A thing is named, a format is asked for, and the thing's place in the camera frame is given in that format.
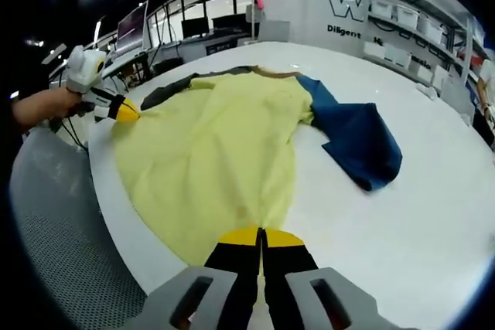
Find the white floor stand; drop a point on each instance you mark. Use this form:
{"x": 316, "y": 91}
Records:
{"x": 250, "y": 21}

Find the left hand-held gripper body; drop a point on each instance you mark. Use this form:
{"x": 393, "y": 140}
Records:
{"x": 83, "y": 69}

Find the large purple-screen monitor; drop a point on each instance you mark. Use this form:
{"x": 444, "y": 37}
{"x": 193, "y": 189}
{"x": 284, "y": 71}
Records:
{"x": 131, "y": 28}

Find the white crumpled object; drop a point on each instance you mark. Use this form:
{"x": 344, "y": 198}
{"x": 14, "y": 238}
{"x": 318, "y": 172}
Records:
{"x": 428, "y": 91}

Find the black computer monitor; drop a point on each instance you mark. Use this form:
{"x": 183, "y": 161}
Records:
{"x": 195, "y": 28}
{"x": 229, "y": 22}

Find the white side desk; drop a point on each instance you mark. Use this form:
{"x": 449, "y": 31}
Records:
{"x": 127, "y": 60}

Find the yellow blue grey garment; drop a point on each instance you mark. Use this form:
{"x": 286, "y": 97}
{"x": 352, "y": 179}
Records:
{"x": 201, "y": 144}

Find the office desk with equipment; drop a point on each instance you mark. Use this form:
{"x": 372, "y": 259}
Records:
{"x": 228, "y": 46}

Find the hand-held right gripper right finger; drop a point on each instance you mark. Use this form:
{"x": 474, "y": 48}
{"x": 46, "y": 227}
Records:
{"x": 294, "y": 279}

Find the group of white storage bins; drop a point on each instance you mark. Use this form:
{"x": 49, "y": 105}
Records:
{"x": 429, "y": 26}

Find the grey mesh office chair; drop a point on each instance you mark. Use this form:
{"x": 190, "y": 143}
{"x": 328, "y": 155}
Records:
{"x": 69, "y": 249}

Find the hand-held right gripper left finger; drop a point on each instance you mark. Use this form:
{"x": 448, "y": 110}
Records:
{"x": 232, "y": 279}

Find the pink hanging item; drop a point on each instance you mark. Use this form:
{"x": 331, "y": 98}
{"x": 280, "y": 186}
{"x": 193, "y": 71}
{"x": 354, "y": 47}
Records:
{"x": 260, "y": 1}

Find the grey metal shelving rack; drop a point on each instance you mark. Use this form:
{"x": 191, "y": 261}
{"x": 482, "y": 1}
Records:
{"x": 469, "y": 48}

